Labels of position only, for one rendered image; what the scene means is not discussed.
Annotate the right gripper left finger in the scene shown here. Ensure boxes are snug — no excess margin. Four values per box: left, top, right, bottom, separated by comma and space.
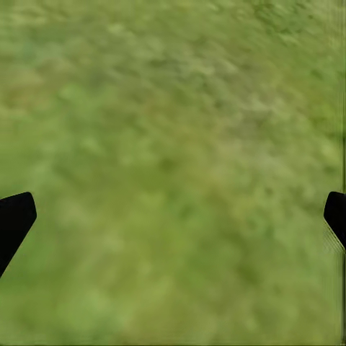
0, 192, 37, 277

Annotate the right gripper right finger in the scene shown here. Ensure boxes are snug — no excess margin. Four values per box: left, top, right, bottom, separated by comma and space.
324, 192, 346, 248

